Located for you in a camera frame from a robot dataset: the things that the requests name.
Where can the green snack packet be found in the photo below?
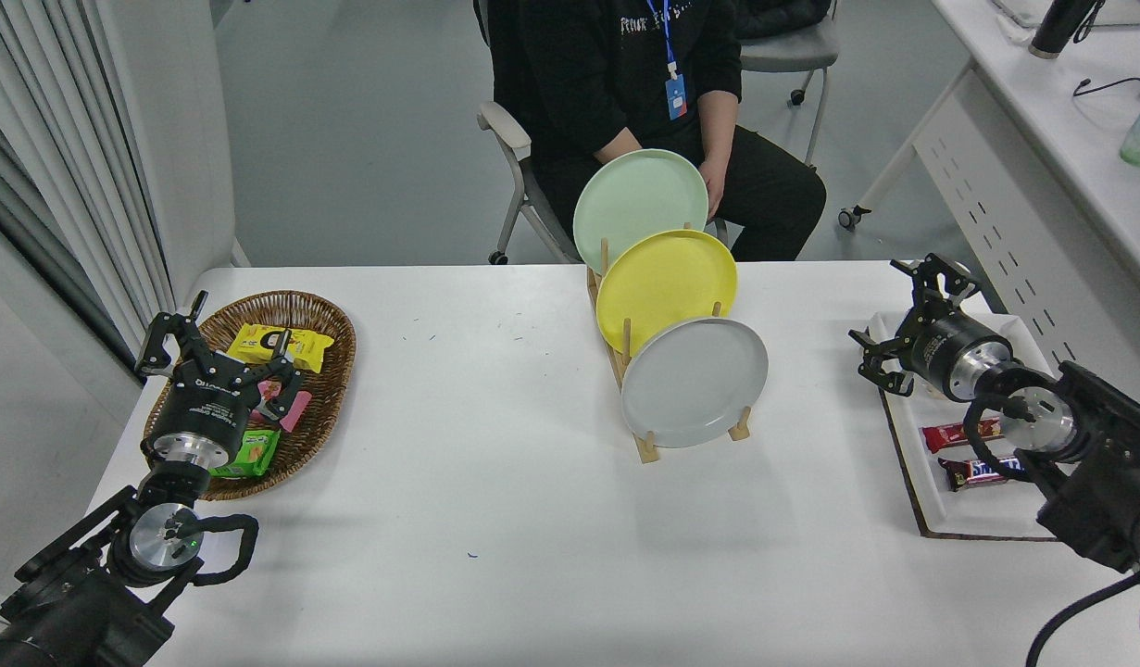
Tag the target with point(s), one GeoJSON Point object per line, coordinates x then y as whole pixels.
{"type": "Point", "coordinates": [255, 454]}

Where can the grey white curtain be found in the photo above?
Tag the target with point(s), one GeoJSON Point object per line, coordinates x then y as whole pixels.
{"type": "Point", "coordinates": [32, 139]}

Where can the white rectangular tray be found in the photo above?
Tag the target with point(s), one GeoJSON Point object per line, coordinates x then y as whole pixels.
{"type": "Point", "coordinates": [945, 509]}

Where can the grey wheeled chair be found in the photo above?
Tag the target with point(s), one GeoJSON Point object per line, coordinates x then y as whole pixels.
{"type": "Point", "coordinates": [792, 56]}

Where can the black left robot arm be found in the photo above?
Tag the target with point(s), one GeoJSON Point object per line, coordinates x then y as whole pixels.
{"type": "Point", "coordinates": [153, 542]}

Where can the brown Snickers bar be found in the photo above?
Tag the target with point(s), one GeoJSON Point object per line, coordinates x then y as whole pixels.
{"type": "Point", "coordinates": [972, 472]}

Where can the pink snack packet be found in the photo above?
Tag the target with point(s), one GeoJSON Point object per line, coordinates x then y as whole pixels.
{"type": "Point", "coordinates": [296, 412]}

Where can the person's left forearm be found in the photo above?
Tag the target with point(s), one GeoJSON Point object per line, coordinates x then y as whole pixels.
{"type": "Point", "coordinates": [718, 125]}

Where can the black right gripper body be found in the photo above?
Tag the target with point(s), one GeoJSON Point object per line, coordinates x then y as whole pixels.
{"type": "Point", "coordinates": [935, 357]}

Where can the pale green plate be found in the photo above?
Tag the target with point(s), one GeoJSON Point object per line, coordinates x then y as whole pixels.
{"type": "Point", "coordinates": [634, 199]}

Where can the brown wicker basket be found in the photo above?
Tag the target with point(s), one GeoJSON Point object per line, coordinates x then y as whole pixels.
{"type": "Point", "coordinates": [319, 310]}

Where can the person's right forearm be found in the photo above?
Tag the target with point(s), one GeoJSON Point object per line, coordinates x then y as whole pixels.
{"type": "Point", "coordinates": [618, 148]}

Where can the red snack bar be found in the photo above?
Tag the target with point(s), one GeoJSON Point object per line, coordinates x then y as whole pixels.
{"type": "Point", "coordinates": [945, 435]}

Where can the person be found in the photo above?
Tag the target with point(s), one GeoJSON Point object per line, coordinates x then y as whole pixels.
{"type": "Point", "coordinates": [579, 74]}

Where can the grey plate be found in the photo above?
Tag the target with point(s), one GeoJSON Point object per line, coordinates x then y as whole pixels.
{"type": "Point", "coordinates": [695, 384]}

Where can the black bottle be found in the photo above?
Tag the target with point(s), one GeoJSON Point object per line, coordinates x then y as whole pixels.
{"type": "Point", "coordinates": [1060, 23]}

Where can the black garment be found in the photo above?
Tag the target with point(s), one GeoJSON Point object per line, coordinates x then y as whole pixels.
{"type": "Point", "coordinates": [778, 17]}

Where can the white desk with perforated panel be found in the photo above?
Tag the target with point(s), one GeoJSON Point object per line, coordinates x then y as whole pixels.
{"type": "Point", "coordinates": [1042, 93]}

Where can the person's left hand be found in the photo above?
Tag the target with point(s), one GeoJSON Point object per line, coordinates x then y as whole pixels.
{"type": "Point", "coordinates": [716, 185]}

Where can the yellow snack packet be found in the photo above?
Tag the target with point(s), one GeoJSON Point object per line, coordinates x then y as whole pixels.
{"type": "Point", "coordinates": [245, 343]}

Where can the yellow plate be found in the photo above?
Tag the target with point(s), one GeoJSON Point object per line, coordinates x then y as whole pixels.
{"type": "Point", "coordinates": [667, 283]}

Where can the grey office chair with armrest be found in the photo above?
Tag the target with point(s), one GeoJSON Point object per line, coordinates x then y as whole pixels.
{"type": "Point", "coordinates": [505, 125]}

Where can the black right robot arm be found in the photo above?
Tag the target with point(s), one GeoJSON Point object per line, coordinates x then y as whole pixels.
{"type": "Point", "coordinates": [1097, 445]}

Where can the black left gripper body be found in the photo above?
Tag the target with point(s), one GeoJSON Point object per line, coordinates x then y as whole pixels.
{"type": "Point", "coordinates": [204, 408]}

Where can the wooden plate rack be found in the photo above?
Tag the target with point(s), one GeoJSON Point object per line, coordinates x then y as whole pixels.
{"type": "Point", "coordinates": [645, 449]}

